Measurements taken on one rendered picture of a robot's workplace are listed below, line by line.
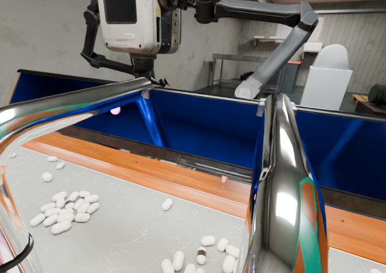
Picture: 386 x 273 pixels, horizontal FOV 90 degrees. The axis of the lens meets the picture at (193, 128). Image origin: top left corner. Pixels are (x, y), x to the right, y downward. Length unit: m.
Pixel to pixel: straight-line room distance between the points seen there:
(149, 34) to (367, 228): 0.97
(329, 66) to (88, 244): 4.47
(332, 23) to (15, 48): 7.98
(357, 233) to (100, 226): 0.62
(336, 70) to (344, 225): 4.04
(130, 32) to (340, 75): 4.07
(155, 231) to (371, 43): 8.23
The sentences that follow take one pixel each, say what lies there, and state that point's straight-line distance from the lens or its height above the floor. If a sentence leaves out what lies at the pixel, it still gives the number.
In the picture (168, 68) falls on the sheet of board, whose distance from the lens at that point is 3.86.
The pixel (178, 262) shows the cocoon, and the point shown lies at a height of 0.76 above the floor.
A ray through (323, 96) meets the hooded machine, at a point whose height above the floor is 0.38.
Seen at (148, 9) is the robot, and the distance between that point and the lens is 0.95.
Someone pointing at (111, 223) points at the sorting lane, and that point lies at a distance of 0.57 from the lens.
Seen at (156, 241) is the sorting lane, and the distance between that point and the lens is 0.52.
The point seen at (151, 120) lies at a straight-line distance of 0.22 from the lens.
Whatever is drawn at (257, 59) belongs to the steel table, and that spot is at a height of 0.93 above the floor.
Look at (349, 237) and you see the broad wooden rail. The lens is 0.64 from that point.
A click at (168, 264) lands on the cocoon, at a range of 0.47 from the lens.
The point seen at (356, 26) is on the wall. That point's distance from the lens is 8.36.
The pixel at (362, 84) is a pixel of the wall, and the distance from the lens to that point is 8.47.
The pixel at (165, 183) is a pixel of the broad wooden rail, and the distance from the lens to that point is 0.63.
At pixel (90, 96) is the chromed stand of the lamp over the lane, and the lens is 0.17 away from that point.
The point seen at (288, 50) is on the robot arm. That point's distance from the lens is 0.73.
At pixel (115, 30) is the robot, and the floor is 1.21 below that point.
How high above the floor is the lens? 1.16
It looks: 23 degrees down
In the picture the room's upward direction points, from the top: 3 degrees clockwise
